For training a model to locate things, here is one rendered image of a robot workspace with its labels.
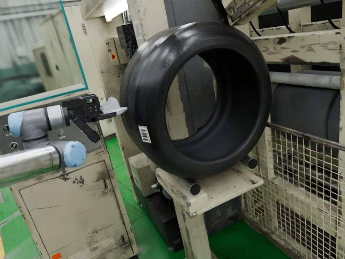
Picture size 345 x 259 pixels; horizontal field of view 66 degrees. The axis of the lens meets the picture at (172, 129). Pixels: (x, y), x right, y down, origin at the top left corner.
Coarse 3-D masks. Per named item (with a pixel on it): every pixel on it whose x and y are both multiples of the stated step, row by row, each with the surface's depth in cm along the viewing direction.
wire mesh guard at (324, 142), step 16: (288, 128) 114; (336, 144) 94; (304, 160) 111; (320, 160) 103; (288, 176) 123; (304, 176) 113; (288, 192) 126; (304, 192) 116; (320, 192) 109; (272, 208) 142; (256, 224) 160; (336, 240) 108; (304, 256) 130; (336, 256) 111
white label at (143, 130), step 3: (138, 126) 89; (141, 126) 88; (144, 126) 87; (141, 129) 88; (144, 129) 87; (141, 132) 89; (144, 132) 88; (147, 132) 87; (141, 135) 90; (144, 135) 89; (147, 135) 87; (144, 138) 89; (147, 138) 88; (144, 141) 90; (147, 141) 89; (150, 141) 88
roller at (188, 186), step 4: (176, 176) 112; (180, 180) 109; (184, 180) 106; (188, 180) 105; (192, 180) 105; (184, 184) 106; (188, 184) 103; (192, 184) 102; (196, 184) 102; (188, 188) 102; (192, 188) 101; (196, 188) 102; (200, 188) 103; (192, 192) 101; (196, 192) 102
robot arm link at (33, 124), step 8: (24, 112) 80; (32, 112) 81; (40, 112) 81; (8, 120) 78; (16, 120) 78; (24, 120) 79; (32, 120) 80; (40, 120) 81; (48, 120) 81; (16, 128) 78; (24, 128) 79; (32, 128) 80; (40, 128) 81; (48, 128) 83; (16, 136) 80; (24, 136) 80; (32, 136) 80; (40, 136) 82
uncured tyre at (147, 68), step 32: (160, 32) 101; (192, 32) 87; (224, 32) 90; (128, 64) 101; (160, 64) 84; (224, 64) 125; (256, 64) 98; (128, 96) 92; (160, 96) 85; (224, 96) 130; (256, 96) 117; (128, 128) 101; (160, 128) 88; (224, 128) 131; (256, 128) 105; (160, 160) 94; (192, 160) 96; (224, 160) 103
